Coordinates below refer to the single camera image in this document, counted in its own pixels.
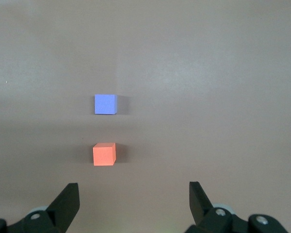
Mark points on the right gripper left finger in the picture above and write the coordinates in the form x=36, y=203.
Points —
x=63, y=208

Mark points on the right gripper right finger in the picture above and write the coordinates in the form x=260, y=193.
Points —
x=198, y=208

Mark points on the purple block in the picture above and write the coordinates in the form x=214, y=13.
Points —
x=104, y=104

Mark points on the orange block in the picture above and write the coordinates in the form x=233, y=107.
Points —
x=103, y=155

